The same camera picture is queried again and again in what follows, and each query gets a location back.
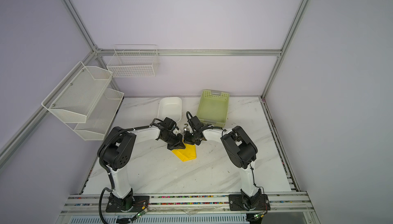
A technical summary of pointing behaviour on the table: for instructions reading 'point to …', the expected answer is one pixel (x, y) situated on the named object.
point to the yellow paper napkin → (188, 153)
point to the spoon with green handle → (185, 128)
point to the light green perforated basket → (212, 107)
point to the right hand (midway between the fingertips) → (183, 141)
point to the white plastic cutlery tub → (170, 107)
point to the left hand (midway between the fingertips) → (184, 147)
